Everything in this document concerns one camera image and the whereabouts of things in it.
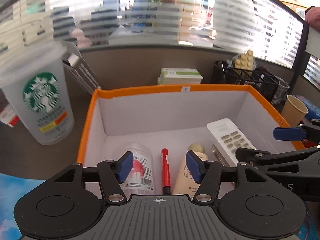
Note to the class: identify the white remote control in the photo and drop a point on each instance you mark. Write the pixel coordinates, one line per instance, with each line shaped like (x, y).
(227, 137)

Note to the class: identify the stack of green-white boxes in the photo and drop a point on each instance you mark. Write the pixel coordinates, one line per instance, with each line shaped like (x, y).
(176, 76)

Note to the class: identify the red pen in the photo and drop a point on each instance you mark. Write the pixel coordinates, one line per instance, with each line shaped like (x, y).
(166, 184)

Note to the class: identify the cream lotion bottle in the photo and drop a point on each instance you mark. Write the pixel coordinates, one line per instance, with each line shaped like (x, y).
(184, 183)

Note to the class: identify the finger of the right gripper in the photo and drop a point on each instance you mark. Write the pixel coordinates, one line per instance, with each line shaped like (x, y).
(263, 158)
(298, 133)

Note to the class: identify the glass desk partition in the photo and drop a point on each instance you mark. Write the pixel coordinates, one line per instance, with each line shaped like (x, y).
(268, 28)

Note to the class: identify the mesh metal cup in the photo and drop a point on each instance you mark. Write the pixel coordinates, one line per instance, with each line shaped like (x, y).
(283, 87)

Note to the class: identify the person in pink sleeve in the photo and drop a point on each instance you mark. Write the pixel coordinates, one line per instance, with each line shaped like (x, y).
(312, 17)

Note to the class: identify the beige building block plate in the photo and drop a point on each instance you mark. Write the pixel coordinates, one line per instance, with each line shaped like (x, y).
(245, 61)

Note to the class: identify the orange cardboard box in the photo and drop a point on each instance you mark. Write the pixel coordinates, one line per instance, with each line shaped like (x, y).
(174, 117)

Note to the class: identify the clear plastic container red label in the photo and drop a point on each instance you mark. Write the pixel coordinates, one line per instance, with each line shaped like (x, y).
(140, 180)

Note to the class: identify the Starbucks plastic cup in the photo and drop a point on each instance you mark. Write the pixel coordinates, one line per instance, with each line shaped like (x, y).
(33, 82)

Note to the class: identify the black mesh desk organizer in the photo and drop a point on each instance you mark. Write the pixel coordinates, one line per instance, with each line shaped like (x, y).
(264, 82)

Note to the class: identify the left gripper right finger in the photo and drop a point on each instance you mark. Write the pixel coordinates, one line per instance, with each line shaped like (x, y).
(207, 174)

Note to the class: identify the red white card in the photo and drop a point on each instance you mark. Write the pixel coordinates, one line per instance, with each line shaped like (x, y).
(8, 116)

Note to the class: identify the grey open carton box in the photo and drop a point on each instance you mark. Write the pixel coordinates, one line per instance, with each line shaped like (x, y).
(79, 69)

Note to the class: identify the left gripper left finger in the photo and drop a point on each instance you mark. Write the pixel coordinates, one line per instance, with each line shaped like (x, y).
(112, 174)

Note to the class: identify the AGON blue desk mat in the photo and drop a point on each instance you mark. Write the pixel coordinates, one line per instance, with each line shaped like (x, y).
(11, 190)

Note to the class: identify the brown paper cup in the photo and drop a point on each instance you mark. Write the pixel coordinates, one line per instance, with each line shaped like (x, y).
(294, 110)

